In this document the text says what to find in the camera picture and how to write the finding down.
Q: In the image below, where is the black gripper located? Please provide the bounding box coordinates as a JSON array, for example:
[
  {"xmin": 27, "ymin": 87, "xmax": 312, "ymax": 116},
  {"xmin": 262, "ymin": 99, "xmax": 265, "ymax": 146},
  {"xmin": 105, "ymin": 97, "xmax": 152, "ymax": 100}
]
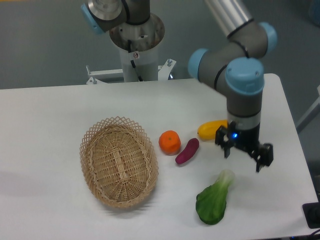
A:
[{"xmin": 214, "ymin": 112, "xmax": 274, "ymax": 173}]

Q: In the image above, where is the green leafy vegetable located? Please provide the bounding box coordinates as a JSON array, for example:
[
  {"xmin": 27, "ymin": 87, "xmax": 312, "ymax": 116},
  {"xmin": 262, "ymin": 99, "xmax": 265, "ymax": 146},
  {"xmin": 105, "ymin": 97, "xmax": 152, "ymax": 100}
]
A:
[{"xmin": 195, "ymin": 169, "xmax": 235, "ymax": 225}]

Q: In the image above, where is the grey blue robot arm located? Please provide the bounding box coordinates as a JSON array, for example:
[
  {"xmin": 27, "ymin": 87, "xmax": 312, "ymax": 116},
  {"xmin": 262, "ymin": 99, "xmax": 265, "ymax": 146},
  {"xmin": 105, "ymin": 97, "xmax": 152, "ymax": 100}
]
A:
[{"xmin": 81, "ymin": 0, "xmax": 278, "ymax": 171}]

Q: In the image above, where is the yellow mango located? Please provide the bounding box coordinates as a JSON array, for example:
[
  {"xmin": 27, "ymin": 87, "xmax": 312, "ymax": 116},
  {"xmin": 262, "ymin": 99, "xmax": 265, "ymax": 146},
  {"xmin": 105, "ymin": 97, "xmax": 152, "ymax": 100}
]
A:
[{"xmin": 197, "ymin": 119, "xmax": 228, "ymax": 141}]

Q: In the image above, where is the purple sweet potato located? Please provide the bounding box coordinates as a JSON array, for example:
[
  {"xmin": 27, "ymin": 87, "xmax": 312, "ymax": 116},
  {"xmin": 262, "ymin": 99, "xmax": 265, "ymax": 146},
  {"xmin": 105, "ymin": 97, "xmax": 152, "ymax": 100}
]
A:
[{"xmin": 175, "ymin": 138, "xmax": 200, "ymax": 165}]

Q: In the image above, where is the orange tangerine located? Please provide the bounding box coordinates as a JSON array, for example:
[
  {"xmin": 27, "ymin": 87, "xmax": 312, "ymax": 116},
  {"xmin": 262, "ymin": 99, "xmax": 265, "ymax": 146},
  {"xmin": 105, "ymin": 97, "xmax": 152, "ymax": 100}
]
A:
[{"xmin": 158, "ymin": 130, "xmax": 181, "ymax": 156}]

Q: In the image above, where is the white furniture leg right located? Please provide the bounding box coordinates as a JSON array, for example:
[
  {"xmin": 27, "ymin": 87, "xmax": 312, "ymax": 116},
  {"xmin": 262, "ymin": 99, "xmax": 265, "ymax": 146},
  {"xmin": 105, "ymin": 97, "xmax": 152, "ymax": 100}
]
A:
[{"xmin": 295, "ymin": 85, "xmax": 320, "ymax": 134}]

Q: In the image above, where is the black device at table edge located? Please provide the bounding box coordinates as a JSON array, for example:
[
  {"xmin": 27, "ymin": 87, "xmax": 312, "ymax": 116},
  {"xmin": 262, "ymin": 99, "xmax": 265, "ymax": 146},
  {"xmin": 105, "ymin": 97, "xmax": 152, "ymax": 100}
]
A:
[{"xmin": 302, "ymin": 202, "xmax": 320, "ymax": 229}]

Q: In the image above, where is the woven wicker basket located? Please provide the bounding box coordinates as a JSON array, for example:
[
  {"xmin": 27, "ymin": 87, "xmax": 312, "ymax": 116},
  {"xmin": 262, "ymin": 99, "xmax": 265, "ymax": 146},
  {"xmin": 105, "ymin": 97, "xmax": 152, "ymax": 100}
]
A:
[{"xmin": 79, "ymin": 116, "xmax": 159, "ymax": 209}]

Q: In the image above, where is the white metal base frame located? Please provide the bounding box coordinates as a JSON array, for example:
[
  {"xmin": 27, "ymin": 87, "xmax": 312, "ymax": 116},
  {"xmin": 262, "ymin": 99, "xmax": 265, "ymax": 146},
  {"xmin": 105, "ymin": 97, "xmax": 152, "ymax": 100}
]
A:
[{"xmin": 85, "ymin": 58, "xmax": 177, "ymax": 85}]

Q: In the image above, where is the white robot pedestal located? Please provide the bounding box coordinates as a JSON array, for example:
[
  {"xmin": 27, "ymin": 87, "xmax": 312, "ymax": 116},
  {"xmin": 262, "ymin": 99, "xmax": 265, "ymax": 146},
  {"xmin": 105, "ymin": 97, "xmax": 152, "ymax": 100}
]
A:
[{"xmin": 109, "ymin": 13, "xmax": 165, "ymax": 67}]

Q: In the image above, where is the black cable on pedestal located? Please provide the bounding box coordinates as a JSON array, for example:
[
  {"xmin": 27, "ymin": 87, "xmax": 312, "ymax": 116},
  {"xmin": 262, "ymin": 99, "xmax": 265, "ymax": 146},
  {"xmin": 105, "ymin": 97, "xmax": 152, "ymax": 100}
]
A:
[{"xmin": 127, "ymin": 39, "xmax": 144, "ymax": 82}]

